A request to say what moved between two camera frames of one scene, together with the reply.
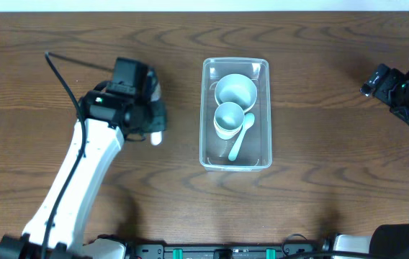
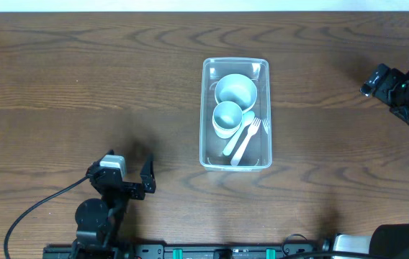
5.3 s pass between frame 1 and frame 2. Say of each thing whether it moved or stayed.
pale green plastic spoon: moved
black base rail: stayed
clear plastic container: stayed
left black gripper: moved
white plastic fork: moved
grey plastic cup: stayed
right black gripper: stayed
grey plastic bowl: stayed
